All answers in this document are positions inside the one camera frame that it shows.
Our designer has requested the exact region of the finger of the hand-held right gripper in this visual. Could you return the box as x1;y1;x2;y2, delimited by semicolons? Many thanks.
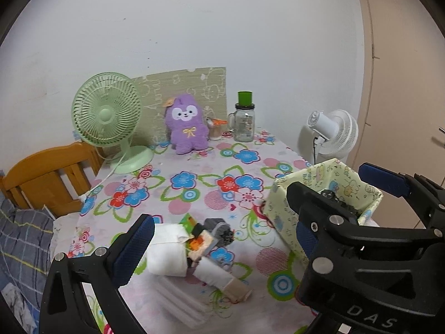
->
358;162;445;216
286;181;436;307

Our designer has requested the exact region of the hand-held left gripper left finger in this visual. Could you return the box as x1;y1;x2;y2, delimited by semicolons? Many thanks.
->
39;214;156;334

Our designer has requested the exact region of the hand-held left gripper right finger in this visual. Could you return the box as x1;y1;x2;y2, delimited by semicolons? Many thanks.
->
296;215;320;263

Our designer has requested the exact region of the white towel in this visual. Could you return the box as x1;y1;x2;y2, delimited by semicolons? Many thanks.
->
147;223;191;277

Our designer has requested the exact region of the yellow-green printed fabric basket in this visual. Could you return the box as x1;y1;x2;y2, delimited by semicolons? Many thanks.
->
262;158;384;267

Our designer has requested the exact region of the small colourful packet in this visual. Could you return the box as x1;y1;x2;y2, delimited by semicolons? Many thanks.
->
178;213;216;262

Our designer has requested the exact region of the white beige cloth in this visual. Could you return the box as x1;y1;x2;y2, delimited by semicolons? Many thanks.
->
192;257;253;303

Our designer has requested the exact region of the grey sock bundle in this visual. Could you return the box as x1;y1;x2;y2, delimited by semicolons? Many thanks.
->
202;217;236;248

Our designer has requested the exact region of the dark sock bundle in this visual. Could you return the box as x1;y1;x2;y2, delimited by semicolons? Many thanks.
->
319;188;360;216

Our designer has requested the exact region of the white fan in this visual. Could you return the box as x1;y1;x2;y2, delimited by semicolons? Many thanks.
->
306;109;359;165

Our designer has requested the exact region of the floral tablecloth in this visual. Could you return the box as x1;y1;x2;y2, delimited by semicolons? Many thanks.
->
50;129;315;334

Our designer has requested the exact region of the beige door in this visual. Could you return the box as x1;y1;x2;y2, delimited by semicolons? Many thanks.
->
353;0;445;230

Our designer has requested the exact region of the grey plaid pillow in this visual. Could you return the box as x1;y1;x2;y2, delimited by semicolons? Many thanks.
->
0;191;56;321

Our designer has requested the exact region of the glass jar with black lid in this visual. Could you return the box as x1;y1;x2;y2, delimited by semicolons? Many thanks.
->
227;102;257;143

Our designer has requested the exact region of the purple plush toy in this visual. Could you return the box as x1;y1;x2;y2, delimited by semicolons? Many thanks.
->
163;93;210;156

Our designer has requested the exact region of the small jar with orange lid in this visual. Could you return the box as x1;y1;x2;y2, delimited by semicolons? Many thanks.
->
205;115;228;142

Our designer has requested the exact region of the green desk fan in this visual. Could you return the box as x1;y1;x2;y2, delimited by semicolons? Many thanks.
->
71;72;154;175

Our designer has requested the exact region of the green patterned foam mat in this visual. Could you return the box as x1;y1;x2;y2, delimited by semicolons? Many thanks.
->
131;66;228;147

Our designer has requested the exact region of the black fan cable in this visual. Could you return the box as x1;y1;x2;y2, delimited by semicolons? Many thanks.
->
312;135;329;166

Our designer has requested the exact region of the white fan cable with plug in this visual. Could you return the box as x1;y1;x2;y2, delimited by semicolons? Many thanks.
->
80;146;127;203

